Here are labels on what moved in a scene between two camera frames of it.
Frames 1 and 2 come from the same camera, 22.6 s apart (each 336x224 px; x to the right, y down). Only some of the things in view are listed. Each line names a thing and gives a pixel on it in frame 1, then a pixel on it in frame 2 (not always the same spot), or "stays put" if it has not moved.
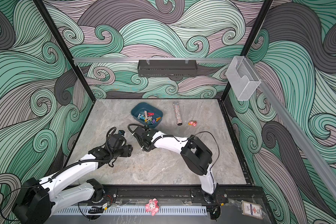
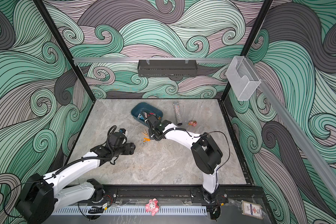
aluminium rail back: (78, 59) stays put
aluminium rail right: (309, 148) stays put
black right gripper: (143, 147) -> (150, 131)
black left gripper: (128, 150) stays put
